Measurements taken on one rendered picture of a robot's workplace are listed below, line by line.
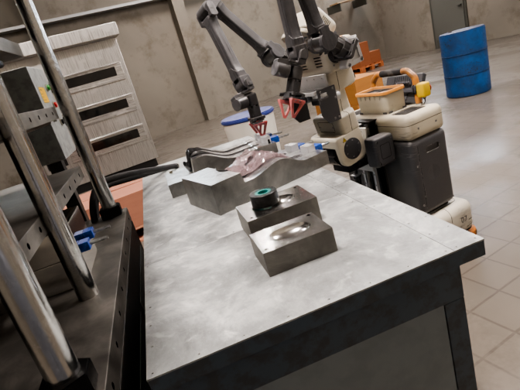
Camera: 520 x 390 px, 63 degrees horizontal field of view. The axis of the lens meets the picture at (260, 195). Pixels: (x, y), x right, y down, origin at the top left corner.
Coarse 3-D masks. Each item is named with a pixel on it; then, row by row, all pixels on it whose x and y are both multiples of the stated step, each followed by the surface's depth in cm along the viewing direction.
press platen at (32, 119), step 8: (24, 112) 124; (32, 112) 133; (40, 112) 142; (48, 112) 153; (56, 112) 167; (24, 120) 121; (32, 120) 130; (40, 120) 139; (48, 120) 149; (0, 136) 98
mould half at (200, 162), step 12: (240, 144) 205; (252, 144) 195; (264, 144) 187; (204, 156) 179; (216, 156) 180; (228, 156) 185; (192, 168) 185; (204, 168) 180; (216, 168) 181; (168, 180) 186; (180, 180) 180; (180, 192) 180
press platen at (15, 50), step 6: (0, 42) 136; (6, 42) 143; (12, 42) 151; (0, 48) 133; (6, 48) 140; (12, 48) 148; (18, 48) 155; (0, 54) 140; (6, 54) 144; (12, 54) 147; (18, 54) 152; (6, 60) 157
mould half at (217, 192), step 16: (272, 160) 153; (288, 160) 154; (304, 160) 158; (320, 160) 162; (192, 176) 158; (208, 176) 151; (224, 176) 144; (240, 176) 144; (256, 176) 147; (272, 176) 151; (288, 176) 155; (192, 192) 156; (208, 192) 143; (224, 192) 142; (240, 192) 145; (208, 208) 149; (224, 208) 142
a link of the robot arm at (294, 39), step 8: (280, 0) 162; (288, 0) 162; (280, 8) 164; (288, 8) 163; (280, 16) 167; (288, 16) 163; (296, 16) 165; (288, 24) 164; (296, 24) 166; (288, 32) 166; (296, 32) 166; (288, 40) 168; (296, 40) 166; (288, 48) 170; (296, 48) 166; (304, 48) 168; (288, 56) 172; (296, 56) 167
